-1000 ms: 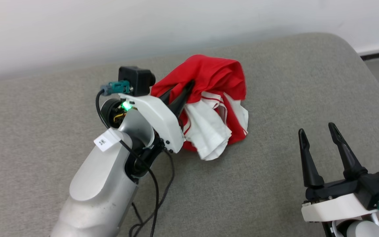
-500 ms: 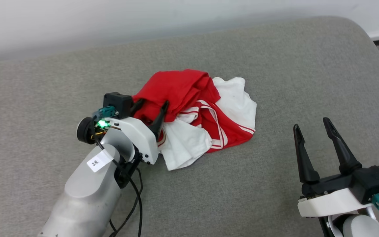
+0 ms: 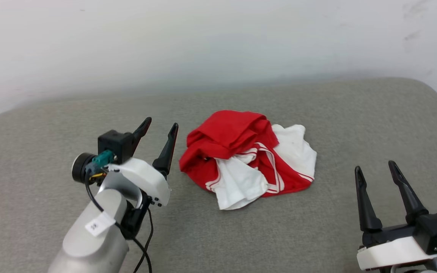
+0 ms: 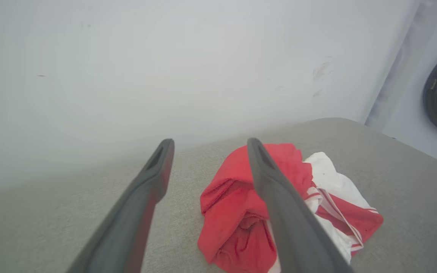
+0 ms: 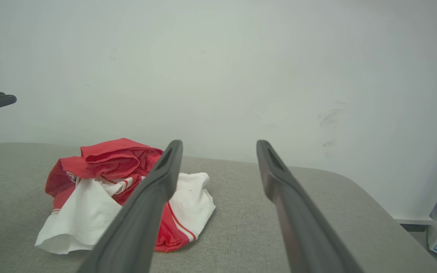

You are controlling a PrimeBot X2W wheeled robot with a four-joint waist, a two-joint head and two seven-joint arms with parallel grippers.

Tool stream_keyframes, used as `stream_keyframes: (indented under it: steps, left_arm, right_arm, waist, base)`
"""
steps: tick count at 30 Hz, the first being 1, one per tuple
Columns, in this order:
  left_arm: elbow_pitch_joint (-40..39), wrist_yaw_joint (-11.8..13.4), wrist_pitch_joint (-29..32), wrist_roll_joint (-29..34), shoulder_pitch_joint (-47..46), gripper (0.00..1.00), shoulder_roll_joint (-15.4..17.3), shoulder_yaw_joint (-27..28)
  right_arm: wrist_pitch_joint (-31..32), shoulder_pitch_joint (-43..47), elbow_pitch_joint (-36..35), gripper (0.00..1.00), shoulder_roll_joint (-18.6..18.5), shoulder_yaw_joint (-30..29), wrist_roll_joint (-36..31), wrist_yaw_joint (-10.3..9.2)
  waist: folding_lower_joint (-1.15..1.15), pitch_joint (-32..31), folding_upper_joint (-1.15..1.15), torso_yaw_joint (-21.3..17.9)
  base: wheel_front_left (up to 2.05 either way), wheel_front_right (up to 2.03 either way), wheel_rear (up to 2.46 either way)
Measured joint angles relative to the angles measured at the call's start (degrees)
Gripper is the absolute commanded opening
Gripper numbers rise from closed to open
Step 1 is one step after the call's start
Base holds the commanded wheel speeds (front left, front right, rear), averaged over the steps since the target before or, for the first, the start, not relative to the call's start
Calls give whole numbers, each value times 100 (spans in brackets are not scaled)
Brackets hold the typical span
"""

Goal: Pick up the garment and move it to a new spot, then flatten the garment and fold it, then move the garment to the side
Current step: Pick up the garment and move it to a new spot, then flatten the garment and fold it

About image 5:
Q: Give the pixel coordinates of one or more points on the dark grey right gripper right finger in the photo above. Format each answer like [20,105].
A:
[302,227]

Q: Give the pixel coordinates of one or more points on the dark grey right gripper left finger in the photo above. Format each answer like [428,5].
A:
[139,220]

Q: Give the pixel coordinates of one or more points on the red and white basketball jersey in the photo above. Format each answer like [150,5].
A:
[108,159]

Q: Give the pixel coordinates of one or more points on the white baseboard strip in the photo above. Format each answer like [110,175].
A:
[414,220]

